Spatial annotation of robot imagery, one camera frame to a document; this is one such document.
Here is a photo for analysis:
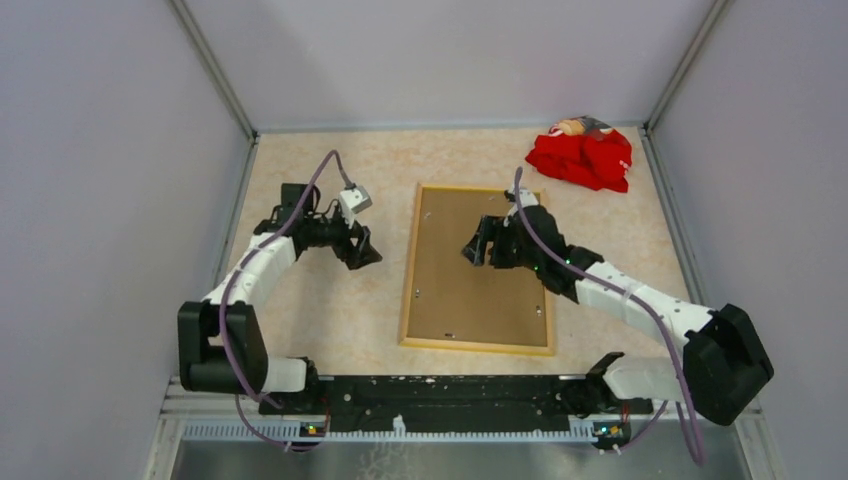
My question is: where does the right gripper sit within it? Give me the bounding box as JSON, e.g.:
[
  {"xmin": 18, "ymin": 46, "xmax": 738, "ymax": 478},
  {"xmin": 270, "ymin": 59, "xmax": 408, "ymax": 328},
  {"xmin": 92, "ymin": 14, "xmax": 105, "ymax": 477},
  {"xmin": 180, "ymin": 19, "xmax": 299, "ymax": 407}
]
[{"xmin": 463, "ymin": 213, "xmax": 543, "ymax": 271}]

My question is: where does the brown backing board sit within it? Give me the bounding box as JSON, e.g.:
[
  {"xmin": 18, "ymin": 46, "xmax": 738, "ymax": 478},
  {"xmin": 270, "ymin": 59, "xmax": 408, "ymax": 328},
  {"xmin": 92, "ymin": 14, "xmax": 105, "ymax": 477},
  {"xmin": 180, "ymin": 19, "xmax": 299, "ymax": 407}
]
[{"xmin": 405, "ymin": 188, "xmax": 550, "ymax": 348}]

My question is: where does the yellow wooden picture frame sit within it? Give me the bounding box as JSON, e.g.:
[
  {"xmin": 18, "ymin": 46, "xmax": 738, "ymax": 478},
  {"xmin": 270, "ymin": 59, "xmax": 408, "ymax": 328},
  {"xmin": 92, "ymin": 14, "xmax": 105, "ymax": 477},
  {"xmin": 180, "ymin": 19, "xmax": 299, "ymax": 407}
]
[{"xmin": 398, "ymin": 184, "xmax": 556, "ymax": 356}]

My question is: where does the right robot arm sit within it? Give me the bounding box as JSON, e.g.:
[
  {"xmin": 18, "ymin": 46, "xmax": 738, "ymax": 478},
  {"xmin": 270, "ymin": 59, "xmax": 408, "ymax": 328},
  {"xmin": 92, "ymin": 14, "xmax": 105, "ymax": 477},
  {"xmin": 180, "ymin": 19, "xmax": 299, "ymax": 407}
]
[{"xmin": 461, "ymin": 206, "xmax": 774, "ymax": 426}]

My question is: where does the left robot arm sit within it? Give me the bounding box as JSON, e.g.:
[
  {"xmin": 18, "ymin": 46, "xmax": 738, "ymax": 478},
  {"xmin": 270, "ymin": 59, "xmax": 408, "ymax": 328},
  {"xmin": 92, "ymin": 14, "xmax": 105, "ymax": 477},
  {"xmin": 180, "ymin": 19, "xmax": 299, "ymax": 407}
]
[{"xmin": 177, "ymin": 183, "xmax": 382, "ymax": 414}]

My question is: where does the red cloth doll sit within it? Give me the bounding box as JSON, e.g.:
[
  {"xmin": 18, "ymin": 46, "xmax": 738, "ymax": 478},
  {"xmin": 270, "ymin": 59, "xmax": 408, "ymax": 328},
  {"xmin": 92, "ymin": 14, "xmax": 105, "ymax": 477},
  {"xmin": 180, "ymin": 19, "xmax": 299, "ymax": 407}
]
[{"xmin": 525, "ymin": 116, "xmax": 633, "ymax": 193}]

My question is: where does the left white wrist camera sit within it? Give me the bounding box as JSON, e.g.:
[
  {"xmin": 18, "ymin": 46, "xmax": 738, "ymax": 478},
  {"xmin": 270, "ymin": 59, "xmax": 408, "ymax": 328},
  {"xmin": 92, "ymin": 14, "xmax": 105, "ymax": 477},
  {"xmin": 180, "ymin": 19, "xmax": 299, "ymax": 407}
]
[{"xmin": 337, "ymin": 185, "xmax": 373, "ymax": 227}]

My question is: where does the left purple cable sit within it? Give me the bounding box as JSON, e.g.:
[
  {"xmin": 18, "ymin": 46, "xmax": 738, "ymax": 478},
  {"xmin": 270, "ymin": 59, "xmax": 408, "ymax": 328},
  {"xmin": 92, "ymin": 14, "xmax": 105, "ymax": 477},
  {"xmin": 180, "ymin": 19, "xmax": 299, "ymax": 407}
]
[{"xmin": 218, "ymin": 149, "xmax": 359, "ymax": 454}]

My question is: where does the purple cable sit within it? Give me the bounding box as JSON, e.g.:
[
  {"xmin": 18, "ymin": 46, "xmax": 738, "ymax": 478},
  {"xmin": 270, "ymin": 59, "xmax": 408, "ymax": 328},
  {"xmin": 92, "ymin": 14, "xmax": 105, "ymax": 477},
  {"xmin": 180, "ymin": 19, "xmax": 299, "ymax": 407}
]
[
  {"xmin": 218, "ymin": 149, "xmax": 359, "ymax": 454},
  {"xmin": 513, "ymin": 166, "xmax": 707, "ymax": 466}
]

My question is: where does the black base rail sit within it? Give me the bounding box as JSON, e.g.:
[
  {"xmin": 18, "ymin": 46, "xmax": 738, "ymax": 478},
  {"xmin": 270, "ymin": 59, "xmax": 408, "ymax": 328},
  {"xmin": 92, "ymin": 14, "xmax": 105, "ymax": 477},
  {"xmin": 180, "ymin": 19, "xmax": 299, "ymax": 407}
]
[{"xmin": 259, "ymin": 375, "xmax": 654, "ymax": 433}]

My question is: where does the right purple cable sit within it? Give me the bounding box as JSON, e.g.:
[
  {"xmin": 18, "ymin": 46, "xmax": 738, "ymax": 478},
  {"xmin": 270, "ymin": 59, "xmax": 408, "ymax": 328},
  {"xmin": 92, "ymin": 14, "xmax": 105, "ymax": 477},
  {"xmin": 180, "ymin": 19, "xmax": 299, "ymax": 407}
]
[{"xmin": 513, "ymin": 166, "xmax": 707, "ymax": 466}]

